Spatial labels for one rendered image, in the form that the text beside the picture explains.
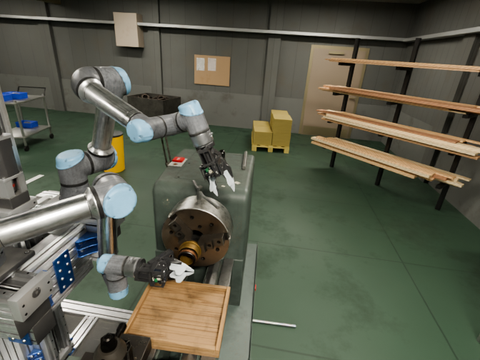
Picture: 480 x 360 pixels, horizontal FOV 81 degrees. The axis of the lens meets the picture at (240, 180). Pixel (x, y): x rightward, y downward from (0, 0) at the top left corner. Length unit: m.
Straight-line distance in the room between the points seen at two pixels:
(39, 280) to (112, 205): 0.36
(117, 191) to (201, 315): 0.60
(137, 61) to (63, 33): 2.12
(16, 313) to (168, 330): 0.49
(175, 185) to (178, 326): 0.62
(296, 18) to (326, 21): 0.69
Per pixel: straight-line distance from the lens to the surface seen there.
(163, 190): 1.43
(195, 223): 1.27
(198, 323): 1.25
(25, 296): 1.19
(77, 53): 9.51
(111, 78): 1.30
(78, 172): 1.48
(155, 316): 1.29
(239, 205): 1.37
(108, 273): 1.23
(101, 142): 1.47
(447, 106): 4.24
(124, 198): 1.03
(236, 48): 7.78
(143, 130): 0.95
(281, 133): 6.00
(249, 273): 1.96
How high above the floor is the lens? 1.85
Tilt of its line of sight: 24 degrees down
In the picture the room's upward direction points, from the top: 4 degrees clockwise
